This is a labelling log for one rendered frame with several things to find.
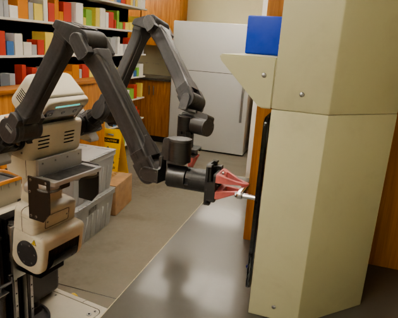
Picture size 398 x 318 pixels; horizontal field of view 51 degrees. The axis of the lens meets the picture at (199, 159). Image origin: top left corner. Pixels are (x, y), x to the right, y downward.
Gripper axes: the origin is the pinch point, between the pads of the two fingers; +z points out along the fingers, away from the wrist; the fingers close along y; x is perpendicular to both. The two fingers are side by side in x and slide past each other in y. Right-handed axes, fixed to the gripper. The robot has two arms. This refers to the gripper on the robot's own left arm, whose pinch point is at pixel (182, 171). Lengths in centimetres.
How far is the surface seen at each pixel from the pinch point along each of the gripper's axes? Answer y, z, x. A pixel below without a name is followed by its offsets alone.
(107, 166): -115, 56, 155
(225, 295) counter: 26, 16, -42
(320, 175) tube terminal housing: 44, -19, -46
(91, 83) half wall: -160, -2, 207
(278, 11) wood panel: 28, -53, -9
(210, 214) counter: 9.5, 15.8, 5.3
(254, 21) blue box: 24, -49, -26
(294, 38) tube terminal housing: 36, -45, -47
